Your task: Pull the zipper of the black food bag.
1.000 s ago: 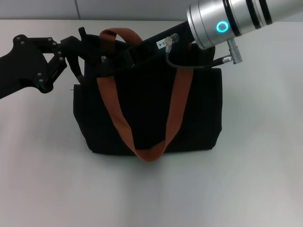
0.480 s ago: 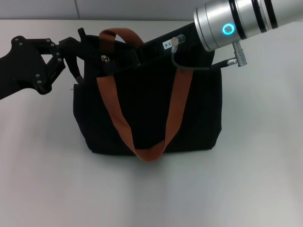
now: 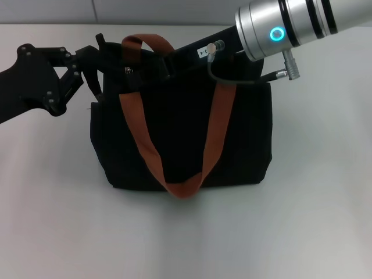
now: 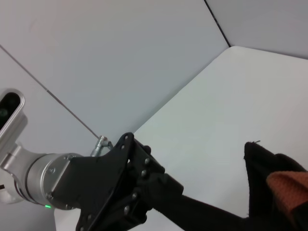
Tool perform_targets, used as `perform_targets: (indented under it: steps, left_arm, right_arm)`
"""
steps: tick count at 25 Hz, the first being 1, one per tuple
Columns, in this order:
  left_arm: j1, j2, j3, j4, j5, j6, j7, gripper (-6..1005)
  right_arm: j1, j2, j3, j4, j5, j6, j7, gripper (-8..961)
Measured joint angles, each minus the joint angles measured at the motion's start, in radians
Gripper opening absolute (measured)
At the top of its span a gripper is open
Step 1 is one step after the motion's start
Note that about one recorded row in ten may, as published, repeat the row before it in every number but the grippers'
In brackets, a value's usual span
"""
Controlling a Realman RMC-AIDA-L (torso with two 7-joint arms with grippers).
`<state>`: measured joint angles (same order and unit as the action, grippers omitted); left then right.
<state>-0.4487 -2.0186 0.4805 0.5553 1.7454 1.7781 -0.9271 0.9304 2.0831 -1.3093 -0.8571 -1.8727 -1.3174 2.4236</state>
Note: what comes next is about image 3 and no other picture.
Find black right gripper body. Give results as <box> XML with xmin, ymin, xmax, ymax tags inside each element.
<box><xmin>163</xmin><ymin>24</ymin><xmax>248</xmax><ymax>80</ymax></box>

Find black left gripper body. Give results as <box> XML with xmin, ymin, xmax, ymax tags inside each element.
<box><xmin>0</xmin><ymin>42</ymin><xmax>73</xmax><ymax>125</ymax></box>

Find black bag with brown handles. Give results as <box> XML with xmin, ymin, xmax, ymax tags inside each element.
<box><xmin>88</xmin><ymin>33</ymin><xmax>274</xmax><ymax>201</ymax></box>

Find right gripper cable, silver plugs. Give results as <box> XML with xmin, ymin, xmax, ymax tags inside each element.
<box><xmin>206</xmin><ymin>40</ymin><xmax>303</xmax><ymax>87</ymax></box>

